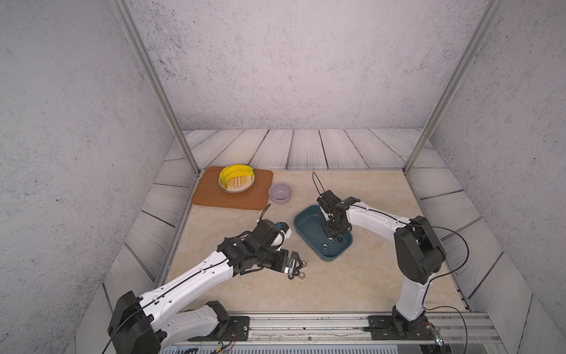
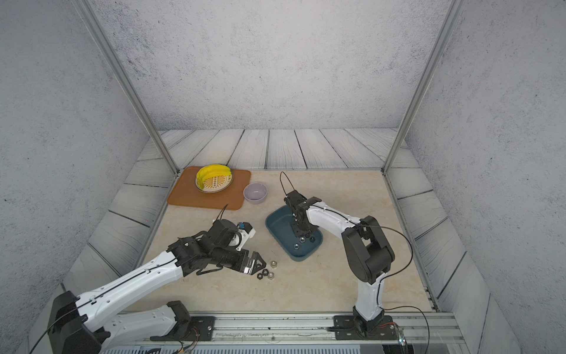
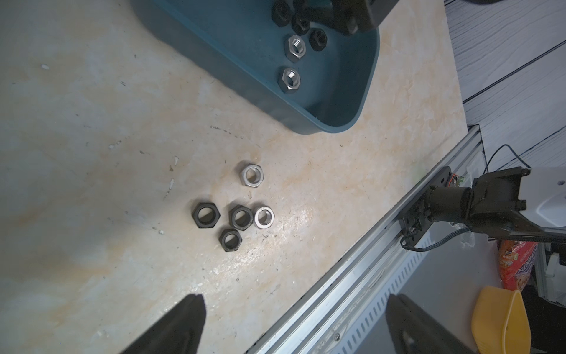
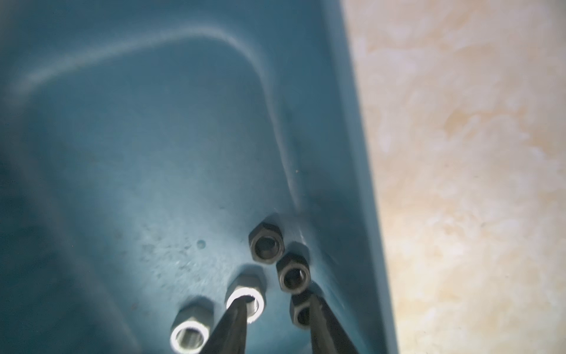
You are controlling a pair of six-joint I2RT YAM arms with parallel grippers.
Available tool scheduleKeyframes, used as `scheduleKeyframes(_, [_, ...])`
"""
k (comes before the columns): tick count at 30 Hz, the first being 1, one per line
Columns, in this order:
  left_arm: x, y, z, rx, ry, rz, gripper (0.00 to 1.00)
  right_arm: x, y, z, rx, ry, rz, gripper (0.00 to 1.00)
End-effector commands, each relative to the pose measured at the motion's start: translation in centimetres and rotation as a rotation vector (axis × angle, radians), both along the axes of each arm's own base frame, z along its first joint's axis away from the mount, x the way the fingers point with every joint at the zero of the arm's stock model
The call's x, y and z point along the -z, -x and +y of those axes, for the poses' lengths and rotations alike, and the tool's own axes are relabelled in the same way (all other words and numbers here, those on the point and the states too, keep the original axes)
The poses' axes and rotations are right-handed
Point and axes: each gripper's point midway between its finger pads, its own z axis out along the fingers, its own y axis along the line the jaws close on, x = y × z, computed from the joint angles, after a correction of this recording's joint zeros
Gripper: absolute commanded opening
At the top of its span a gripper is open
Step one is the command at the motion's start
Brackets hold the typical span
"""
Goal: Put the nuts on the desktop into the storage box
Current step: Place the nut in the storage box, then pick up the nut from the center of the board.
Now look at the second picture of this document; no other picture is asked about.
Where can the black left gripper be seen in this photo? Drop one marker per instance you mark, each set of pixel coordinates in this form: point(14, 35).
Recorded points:
point(243, 267)

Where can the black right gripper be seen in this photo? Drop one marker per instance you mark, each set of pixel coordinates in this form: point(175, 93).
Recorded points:
point(296, 231)

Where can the teal plastic storage box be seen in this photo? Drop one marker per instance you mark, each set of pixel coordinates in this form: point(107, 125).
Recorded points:
point(278, 225)

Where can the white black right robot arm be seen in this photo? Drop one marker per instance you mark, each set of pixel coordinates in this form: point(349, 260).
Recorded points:
point(368, 251)

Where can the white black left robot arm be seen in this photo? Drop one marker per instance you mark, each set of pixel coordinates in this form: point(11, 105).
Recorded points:
point(95, 320)

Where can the lilac plastic bowl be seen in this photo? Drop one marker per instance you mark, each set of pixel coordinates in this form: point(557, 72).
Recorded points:
point(255, 193)

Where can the patterned round plate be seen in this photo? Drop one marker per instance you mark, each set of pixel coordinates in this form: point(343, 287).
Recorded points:
point(212, 183)

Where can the yellow banana bunch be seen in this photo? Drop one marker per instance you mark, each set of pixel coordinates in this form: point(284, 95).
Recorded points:
point(218, 169)

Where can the brown rectangular mat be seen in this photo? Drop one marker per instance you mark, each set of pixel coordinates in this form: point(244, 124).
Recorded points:
point(216, 193)

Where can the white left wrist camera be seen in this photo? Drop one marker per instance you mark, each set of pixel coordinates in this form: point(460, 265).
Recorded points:
point(245, 231)

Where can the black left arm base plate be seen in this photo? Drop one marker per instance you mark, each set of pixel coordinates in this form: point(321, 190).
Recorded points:
point(192, 329)

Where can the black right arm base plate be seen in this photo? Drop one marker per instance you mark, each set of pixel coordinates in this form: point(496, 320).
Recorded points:
point(350, 327)

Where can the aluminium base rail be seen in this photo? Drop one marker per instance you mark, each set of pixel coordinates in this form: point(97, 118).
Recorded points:
point(400, 332)

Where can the right aluminium frame post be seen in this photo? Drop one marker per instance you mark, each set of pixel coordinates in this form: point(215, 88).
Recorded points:
point(433, 61)

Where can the aluminium frame post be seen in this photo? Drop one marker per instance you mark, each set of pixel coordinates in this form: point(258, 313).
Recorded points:
point(433, 61)
point(100, 38)

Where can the left aluminium frame post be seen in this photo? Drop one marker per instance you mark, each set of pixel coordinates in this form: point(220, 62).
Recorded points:
point(100, 38)

